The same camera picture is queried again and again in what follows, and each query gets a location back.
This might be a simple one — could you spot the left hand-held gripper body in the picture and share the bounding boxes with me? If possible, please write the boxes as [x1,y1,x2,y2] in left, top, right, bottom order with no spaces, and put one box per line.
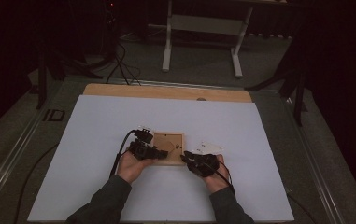
[129,125,155,161]

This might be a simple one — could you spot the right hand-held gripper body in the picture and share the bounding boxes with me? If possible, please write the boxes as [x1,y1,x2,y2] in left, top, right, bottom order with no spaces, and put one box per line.
[187,141,224,178]

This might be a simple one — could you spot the wooden picture frame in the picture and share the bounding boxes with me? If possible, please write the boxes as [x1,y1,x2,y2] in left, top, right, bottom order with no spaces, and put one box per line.
[150,132,186,166]

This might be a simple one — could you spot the person's left hand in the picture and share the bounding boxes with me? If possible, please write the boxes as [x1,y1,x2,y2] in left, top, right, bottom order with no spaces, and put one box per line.
[116,151,155,185]

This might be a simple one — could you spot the person's right hand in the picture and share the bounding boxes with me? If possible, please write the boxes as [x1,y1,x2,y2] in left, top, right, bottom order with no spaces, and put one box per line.
[202,154,231,194]

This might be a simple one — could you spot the white table sheet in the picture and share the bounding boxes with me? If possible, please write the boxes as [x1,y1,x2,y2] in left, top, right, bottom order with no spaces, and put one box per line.
[27,94,295,222]

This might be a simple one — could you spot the black rectangular floor plate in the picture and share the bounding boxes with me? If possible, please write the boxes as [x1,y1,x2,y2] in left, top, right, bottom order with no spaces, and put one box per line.
[43,108,66,122]

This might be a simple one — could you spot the black stand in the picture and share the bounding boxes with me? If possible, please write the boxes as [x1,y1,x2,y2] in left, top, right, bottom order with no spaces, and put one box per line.
[35,50,105,110]
[244,46,309,127]

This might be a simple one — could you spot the dark equipment tower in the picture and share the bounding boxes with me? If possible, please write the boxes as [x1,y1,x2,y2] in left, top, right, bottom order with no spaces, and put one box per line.
[99,0,120,59]

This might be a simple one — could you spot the metal floor rail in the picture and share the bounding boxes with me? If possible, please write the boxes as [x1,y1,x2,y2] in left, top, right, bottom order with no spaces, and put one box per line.
[0,105,62,216]
[116,77,245,91]
[282,96,345,224]

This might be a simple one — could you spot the black floor cables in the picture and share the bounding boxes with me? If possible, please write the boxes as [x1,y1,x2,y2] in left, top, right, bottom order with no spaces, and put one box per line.
[105,40,142,87]

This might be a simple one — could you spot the white metal desk frame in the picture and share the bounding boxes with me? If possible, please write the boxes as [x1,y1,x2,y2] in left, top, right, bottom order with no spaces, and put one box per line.
[147,0,289,78]

